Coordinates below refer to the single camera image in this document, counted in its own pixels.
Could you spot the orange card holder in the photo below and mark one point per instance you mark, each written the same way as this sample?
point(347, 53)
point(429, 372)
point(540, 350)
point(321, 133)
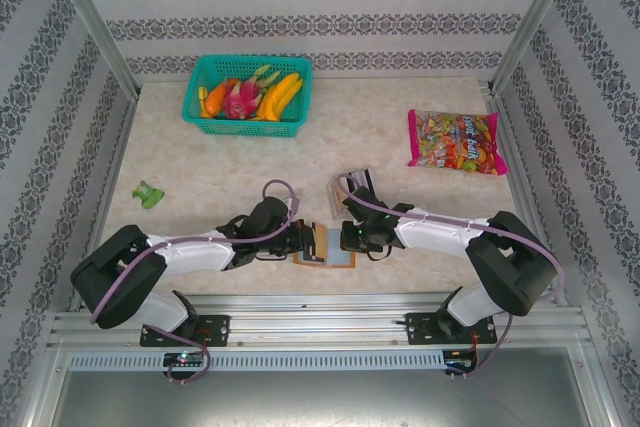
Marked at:
point(334, 247)

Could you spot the clear acrylic card box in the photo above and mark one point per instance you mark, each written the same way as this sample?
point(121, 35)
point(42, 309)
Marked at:
point(361, 178)

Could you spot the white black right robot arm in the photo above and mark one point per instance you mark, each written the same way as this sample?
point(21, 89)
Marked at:
point(510, 267)

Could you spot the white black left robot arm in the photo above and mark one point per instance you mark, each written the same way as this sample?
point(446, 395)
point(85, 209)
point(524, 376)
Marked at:
point(120, 277)

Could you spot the orange card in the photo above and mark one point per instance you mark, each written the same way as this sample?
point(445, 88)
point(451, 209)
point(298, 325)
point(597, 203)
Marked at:
point(339, 202)

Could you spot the teal plastic basket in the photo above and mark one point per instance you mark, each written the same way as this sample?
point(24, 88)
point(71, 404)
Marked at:
point(240, 129)

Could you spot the pink fruit candy bag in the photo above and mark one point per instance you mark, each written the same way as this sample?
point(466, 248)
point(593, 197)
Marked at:
point(450, 137)

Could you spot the yellow banana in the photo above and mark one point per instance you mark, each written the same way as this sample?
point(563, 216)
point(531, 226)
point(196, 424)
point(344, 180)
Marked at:
point(280, 92)
point(294, 96)

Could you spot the small green toy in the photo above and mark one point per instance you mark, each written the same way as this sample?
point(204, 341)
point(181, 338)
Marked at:
point(147, 194)

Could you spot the small controller board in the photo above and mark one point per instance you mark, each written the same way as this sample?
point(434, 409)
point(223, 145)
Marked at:
point(185, 359)
point(460, 361)

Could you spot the pink dragon fruit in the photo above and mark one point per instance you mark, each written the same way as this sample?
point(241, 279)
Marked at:
point(242, 97)

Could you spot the grey metal shelf panel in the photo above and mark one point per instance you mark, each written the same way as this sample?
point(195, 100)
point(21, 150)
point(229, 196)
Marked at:
point(320, 397)

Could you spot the orange toy fruit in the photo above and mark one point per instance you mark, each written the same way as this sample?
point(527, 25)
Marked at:
point(216, 99)

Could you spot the small yellow toy fruit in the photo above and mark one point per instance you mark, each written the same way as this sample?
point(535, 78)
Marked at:
point(203, 99)

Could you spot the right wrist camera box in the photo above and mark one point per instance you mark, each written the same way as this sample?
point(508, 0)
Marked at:
point(365, 202)

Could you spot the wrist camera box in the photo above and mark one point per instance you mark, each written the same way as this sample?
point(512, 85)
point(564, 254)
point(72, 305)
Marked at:
point(365, 202)
point(270, 214)

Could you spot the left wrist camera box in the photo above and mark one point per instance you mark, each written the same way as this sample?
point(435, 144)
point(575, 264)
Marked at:
point(270, 214)

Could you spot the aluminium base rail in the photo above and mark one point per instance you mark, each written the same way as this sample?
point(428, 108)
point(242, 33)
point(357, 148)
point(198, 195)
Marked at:
point(320, 322)

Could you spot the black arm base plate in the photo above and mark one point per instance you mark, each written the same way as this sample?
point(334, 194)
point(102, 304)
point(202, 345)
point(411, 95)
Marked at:
point(215, 329)
point(425, 329)

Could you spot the aluminium side rail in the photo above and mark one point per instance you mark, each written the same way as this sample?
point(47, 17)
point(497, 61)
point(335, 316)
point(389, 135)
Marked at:
point(520, 167)
point(107, 172)

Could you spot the aluminium frame post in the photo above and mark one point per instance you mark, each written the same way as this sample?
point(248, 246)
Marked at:
point(86, 7)
point(540, 7)

